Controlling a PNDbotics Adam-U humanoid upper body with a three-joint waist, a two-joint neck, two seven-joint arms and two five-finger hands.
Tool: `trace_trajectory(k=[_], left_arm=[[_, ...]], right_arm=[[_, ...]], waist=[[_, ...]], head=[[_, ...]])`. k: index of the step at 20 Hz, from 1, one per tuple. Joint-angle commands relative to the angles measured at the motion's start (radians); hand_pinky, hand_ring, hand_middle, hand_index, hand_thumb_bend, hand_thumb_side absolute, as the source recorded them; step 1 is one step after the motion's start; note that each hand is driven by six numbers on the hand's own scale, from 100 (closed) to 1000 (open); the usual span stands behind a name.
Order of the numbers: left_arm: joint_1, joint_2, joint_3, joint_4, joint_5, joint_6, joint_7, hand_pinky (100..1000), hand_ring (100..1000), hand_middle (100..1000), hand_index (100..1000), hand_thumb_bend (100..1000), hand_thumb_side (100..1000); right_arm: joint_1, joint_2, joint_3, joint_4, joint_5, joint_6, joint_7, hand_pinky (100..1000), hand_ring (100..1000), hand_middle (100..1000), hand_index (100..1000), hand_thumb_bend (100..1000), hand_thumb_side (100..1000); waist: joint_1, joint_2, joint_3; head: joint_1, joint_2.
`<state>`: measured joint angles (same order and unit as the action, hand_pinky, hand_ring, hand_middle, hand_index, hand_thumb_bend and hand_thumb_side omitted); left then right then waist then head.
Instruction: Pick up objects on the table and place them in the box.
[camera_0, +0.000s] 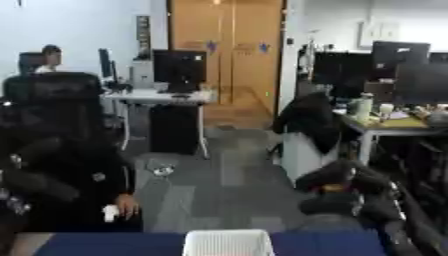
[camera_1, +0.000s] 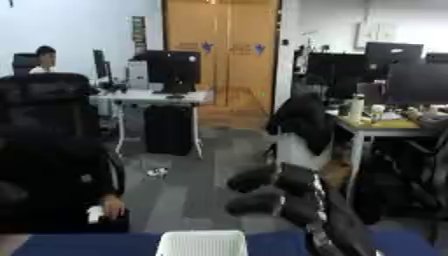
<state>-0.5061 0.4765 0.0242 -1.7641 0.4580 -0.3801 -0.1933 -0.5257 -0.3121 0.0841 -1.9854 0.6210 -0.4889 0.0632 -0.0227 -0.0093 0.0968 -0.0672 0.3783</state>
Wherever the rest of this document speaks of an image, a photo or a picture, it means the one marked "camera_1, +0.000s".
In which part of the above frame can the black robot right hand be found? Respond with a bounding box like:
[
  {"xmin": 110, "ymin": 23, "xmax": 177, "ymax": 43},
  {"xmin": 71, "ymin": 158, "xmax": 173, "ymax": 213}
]
[{"xmin": 224, "ymin": 162, "xmax": 333, "ymax": 229}]

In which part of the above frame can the person's hand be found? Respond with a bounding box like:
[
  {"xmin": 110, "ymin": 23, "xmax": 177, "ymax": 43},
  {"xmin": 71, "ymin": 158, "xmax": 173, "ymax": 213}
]
[{"xmin": 99, "ymin": 194, "xmax": 128, "ymax": 222}]

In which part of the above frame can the white chair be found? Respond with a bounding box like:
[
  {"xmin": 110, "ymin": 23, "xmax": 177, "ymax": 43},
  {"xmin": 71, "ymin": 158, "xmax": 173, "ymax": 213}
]
[{"xmin": 274, "ymin": 132, "xmax": 329, "ymax": 172}]

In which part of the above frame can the small white floor object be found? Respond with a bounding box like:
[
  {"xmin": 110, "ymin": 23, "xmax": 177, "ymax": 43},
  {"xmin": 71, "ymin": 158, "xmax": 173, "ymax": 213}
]
[{"xmin": 143, "ymin": 167, "xmax": 170, "ymax": 178}]

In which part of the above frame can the person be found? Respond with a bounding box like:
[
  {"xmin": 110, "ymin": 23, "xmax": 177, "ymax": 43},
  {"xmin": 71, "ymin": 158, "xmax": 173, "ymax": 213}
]
[
  {"xmin": 0, "ymin": 131, "xmax": 132, "ymax": 234},
  {"xmin": 26, "ymin": 45, "xmax": 60, "ymax": 75}
]

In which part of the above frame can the black jacket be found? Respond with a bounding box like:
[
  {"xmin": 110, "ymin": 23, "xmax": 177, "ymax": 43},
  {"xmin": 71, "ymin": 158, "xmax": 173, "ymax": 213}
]
[{"xmin": 264, "ymin": 94, "xmax": 338, "ymax": 157}]

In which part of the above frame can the black cabinet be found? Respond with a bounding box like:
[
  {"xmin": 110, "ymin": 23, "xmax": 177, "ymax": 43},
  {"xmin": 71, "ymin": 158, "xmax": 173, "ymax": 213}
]
[{"xmin": 143, "ymin": 104, "xmax": 195, "ymax": 156}]

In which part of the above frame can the white plastic basket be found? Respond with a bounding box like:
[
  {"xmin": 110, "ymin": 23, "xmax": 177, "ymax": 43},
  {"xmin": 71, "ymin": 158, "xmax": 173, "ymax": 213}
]
[{"xmin": 154, "ymin": 230, "xmax": 251, "ymax": 256}]

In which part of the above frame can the white bottle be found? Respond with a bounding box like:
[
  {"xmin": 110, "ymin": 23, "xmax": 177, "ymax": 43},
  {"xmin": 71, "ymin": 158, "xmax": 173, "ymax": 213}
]
[{"xmin": 346, "ymin": 93, "xmax": 368, "ymax": 125}]

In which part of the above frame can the grey desk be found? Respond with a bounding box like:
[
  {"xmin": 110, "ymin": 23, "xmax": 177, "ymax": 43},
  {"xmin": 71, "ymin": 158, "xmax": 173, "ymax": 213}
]
[{"xmin": 332, "ymin": 117, "xmax": 448, "ymax": 202}]

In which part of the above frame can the white cup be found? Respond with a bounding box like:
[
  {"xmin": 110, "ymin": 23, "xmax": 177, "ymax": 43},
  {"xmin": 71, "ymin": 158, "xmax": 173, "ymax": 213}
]
[{"xmin": 369, "ymin": 104, "xmax": 387, "ymax": 123}]

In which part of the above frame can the white desk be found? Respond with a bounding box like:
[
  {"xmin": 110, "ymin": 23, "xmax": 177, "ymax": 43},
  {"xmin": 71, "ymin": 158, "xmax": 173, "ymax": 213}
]
[{"xmin": 87, "ymin": 88, "xmax": 210, "ymax": 160}]

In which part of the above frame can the black office chair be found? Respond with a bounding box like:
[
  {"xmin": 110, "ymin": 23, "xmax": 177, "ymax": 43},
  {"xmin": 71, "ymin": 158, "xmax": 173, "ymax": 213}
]
[{"xmin": 0, "ymin": 72, "xmax": 102, "ymax": 143}]

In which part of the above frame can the black computer monitor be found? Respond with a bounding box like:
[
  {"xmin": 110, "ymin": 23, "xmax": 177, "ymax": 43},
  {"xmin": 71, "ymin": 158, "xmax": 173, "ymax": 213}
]
[
  {"xmin": 304, "ymin": 52, "xmax": 370, "ymax": 100},
  {"xmin": 385, "ymin": 62, "xmax": 448, "ymax": 106},
  {"xmin": 10, "ymin": 52, "xmax": 41, "ymax": 77},
  {"xmin": 364, "ymin": 41, "xmax": 427, "ymax": 82},
  {"xmin": 143, "ymin": 49, "xmax": 203, "ymax": 95}
]

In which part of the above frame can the white computer case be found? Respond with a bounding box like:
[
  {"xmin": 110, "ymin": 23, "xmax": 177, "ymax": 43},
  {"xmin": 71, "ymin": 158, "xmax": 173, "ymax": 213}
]
[{"xmin": 124, "ymin": 59, "xmax": 151, "ymax": 91}]

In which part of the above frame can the thin black monitor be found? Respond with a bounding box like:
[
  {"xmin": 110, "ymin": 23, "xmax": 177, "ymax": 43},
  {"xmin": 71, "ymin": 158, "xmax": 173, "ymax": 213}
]
[{"xmin": 91, "ymin": 48, "xmax": 118, "ymax": 86}]

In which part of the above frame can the wooden double door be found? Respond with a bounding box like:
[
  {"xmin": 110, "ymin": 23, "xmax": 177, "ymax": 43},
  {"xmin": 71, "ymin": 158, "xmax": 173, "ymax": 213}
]
[{"xmin": 161, "ymin": 0, "xmax": 284, "ymax": 115}]

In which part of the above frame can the dark wall poster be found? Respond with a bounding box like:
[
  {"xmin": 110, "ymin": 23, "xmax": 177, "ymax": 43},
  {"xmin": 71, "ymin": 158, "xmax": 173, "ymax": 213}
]
[{"xmin": 129, "ymin": 15, "xmax": 149, "ymax": 55}]

